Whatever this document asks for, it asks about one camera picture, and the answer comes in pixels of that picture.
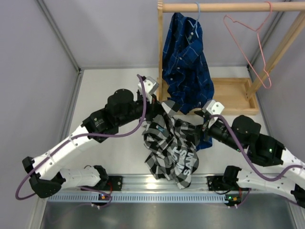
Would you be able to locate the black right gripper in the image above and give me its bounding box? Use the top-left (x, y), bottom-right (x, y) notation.
top-left (182, 120), bottom-right (245, 153)

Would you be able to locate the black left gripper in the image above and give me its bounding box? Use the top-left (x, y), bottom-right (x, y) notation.
top-left (117, 92), bottom-right (166, 127)

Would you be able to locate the black white checkered shirt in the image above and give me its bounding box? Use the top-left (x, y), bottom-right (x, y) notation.
top-left (142, 100), bottom-right (202, 189)

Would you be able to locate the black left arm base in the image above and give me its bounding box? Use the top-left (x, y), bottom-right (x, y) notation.
top-left (85, 175), bottom-right (123, 193)

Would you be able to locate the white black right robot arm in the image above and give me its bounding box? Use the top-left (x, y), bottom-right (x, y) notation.
top-left (195, 111), bottom-right (305, 208)

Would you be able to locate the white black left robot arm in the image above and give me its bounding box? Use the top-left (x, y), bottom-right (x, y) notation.
top-left (22, 89), bottom-right (162, 198)

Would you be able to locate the blue plaid shirt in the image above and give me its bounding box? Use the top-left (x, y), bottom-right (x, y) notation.
top-left (162, 12), bottom-right (215, 151)

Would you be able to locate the light blue hanger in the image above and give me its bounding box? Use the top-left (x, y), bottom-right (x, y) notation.
top-left (187, 2), bottom-right (201, 38)

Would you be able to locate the wooden clothes rack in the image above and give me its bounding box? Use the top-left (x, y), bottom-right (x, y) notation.
top-left (156, 0), bottom-right (305, 116)

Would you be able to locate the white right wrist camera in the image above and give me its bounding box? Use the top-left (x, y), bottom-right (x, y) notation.
top-left (202, 99), bottom-right (224, 117)

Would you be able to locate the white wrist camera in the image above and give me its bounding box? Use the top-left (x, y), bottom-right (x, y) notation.
top-left (141, 76), bottom-right (159, 103)
top-left (202, 99), bottom-right (224, 117)

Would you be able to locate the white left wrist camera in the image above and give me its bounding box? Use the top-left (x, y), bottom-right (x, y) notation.
top-left (141, 76), bottom-right (159, 103)

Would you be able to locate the aluminium mounting rail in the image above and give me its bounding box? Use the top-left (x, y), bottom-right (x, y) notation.
top-left (121, 174), bottom-right (222, 192)

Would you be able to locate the pink wire hanger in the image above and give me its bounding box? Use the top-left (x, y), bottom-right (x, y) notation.
top-left (223, 1), bottom-right (272, 89)

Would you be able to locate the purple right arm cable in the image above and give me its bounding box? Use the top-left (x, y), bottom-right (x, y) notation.
top-left (209, 114), bottom-right (305, 206)

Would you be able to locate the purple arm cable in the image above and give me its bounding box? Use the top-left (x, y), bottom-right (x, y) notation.
top-left (209, 114), bottom-right (305, 206)
top-left (15, 73), bottom-right (148, 200)

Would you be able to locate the slotted grey cable duct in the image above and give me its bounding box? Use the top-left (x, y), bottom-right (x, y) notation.
top-left (48, 192), bottom-right (229, 203)

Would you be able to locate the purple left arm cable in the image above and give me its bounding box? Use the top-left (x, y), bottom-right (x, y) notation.
top-left (15, 73), bottom-right (148, 200)

